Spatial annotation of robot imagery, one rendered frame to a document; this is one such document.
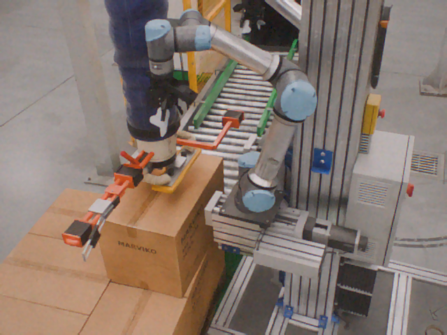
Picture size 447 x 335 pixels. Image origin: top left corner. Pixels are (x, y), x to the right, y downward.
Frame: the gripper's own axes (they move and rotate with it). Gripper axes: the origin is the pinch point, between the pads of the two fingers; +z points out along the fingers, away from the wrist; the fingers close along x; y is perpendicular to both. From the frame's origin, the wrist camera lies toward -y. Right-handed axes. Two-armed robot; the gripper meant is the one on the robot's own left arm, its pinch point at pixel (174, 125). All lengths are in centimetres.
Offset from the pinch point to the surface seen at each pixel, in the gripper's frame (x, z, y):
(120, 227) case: -3, 59, 34
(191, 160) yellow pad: -40, 45, 16
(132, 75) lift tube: -22.6, -4.2, 28.8
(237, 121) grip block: -60, 32, 0
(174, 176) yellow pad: -26, 44, 17
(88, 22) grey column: -136, 25, 133
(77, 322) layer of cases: 24, 98, 47
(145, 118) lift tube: -22.9, 15.1, 26.0
